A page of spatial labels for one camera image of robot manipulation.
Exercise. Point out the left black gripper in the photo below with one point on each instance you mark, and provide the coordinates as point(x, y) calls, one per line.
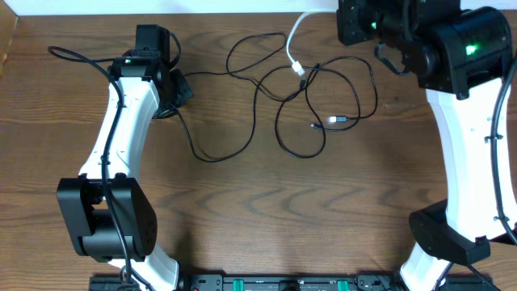
point(187, 92)

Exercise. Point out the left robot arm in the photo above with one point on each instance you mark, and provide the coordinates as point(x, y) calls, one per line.
point(106, 213)

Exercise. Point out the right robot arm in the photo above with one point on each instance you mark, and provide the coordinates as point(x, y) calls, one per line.
point(463, 59)

